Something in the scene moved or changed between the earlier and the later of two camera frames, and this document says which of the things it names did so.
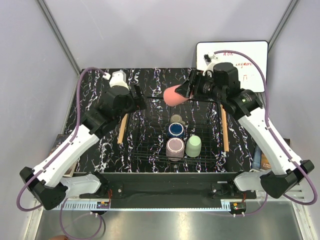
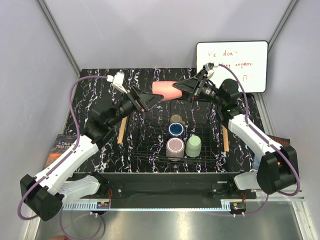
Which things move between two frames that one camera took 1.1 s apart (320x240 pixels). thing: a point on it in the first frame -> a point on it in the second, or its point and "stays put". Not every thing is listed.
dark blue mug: x=176 y=130 stays put
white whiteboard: x=249 y=58 stays put
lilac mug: x=175 y=146 stays put
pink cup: x=172 y=98 -> x=167 y=89
